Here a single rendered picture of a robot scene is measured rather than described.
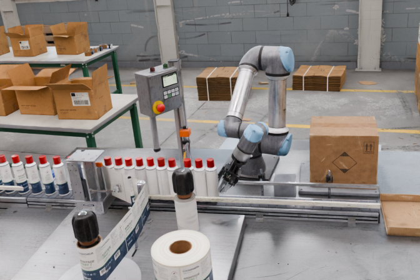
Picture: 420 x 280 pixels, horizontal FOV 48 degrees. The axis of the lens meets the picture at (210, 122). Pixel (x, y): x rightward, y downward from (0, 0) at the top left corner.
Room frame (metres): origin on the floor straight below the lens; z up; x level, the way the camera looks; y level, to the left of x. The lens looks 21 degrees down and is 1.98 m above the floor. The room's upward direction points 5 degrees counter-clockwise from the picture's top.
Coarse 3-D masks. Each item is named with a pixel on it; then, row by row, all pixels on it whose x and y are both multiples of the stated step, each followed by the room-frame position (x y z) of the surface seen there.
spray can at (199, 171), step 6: (198, 162) 1.85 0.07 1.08; (198, 168) 1.85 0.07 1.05; (204, 168) 1.86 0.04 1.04; (198, 174) 1.84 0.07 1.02; (204, 174) 1.85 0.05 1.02; (198, 180) 1.84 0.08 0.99; (204, 180) 1.85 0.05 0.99; (198, 186) 1.84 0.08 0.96; (204, 186) 1.84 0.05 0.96; (198, 192) 1.84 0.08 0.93; (204, 192) 1.84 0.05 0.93
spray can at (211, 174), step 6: (210, 162) 1.84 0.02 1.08; (210, 168) 1.84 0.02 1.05; (216, 168) 1.85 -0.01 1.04; (210, 174) 1.83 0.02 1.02; (216, 174) 1.84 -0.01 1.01; (210, 180) 1.83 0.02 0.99; (216, 180) 1.84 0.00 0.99; (210, 186) 1.83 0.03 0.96; (216, 186) 1.84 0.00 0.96; (210, 192) 1.83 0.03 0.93; (216, 192) 1.84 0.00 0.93
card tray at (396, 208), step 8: (384, 200) 1.79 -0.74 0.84; (392, 200) 1.78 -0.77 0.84; (400, 200) 1.77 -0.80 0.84; (408, 200) 1.76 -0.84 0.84; (416, 200) 1.75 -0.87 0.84; (384, 208) 1.73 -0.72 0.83; (392, 208) 1.72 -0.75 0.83; (400, 208) 1.72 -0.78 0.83; (408, 208) 1.71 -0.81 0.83; (416, 208) 1.70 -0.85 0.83; (384, 216) 1.67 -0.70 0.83; (392, 216) 1.66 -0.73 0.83; (400, 216) 1.66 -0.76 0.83; (408, 216) 1.65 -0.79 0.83; (416, 216) 1.65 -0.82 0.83; (392, 224) 1.60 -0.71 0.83; (400, 224) 1.60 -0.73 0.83; (408, 224) 1.59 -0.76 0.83; (416, 224) 1.59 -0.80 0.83; (392, 232) 1.54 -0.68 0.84; (400, 232) 1.53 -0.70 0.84; (408, 232) 1.52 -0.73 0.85; (416, 232) 1.52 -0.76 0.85
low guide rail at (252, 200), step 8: (200, 200) 1.83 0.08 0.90; (208, 200) 1.82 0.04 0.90; (216, 200) 1.81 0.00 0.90; (224, 200) 1.80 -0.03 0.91; (232, 200) 1.79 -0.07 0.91; (240, 200) 1.78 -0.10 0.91; (248, 200) 1.77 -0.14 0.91; (256, 200) 1.76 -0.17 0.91; (264, 200) 1.75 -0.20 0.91; (272, 200) 1.75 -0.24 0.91; (280, 200) 1.74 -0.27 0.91; (288, 200) 1.73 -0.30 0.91; (296, 200) 1.73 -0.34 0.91; (376, 208) 1.64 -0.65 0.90
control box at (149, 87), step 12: (144, 72) 1.96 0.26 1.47; (156, 72) 1.94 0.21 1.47; (168, 72) 1.97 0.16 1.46; (144, 84) 1.92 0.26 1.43; (156, 84) 1.93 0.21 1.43; (144, 96) 1.93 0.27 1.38; (156, 96) 1.92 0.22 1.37; (180, 96) 2.00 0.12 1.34; (144, 108) 1.94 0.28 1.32; (168, 108) 1.96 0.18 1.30
